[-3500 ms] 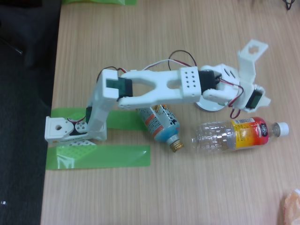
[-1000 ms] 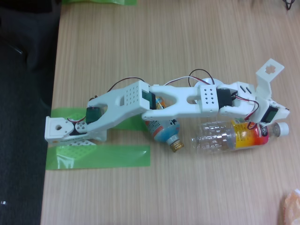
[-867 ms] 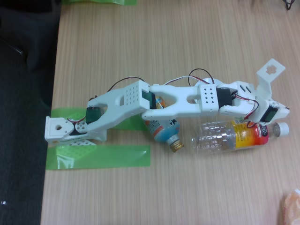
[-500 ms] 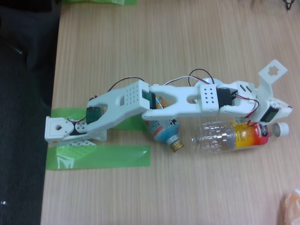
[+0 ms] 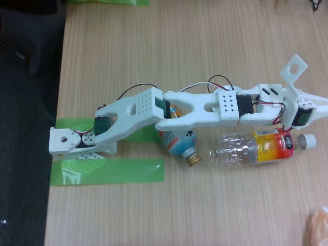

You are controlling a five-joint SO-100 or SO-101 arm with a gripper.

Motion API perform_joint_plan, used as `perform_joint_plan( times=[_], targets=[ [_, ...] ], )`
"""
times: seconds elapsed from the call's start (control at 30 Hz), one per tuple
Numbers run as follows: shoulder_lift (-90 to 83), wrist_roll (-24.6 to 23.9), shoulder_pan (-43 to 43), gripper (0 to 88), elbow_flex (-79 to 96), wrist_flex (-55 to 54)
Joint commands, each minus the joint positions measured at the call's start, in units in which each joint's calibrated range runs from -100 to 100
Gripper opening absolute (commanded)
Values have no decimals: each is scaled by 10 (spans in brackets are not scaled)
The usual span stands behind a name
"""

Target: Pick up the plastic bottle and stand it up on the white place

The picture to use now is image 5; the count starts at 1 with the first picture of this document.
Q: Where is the yellow blue aluminium bottle can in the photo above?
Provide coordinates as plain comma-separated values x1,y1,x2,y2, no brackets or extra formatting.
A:
156,102,202,168

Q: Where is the clear plastic bottle orange label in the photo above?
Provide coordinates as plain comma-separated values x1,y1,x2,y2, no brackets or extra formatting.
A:
209,128,316,171

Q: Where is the long green tape strip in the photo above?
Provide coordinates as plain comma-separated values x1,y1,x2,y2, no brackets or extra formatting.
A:
50,158,165,187

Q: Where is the orange plastic bag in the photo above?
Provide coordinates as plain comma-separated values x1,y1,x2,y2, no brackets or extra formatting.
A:
307,206,328,246

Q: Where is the black cable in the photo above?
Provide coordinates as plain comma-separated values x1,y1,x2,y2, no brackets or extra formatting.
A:
309,0,324,12

